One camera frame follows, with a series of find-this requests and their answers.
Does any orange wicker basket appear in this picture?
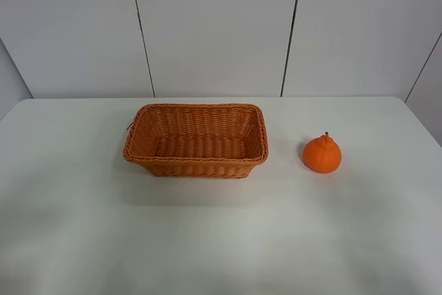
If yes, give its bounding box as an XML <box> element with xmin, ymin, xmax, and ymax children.
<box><xmin>123</xmin><ymin>104</ymin><xmax>269</xmax><ymax>179</ymax></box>

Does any orange fruit with stem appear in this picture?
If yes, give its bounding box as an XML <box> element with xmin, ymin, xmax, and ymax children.
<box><xmin>302</xmin><ymin>132</ymin><xmax>342</xmax><ymax>173</ymax></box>

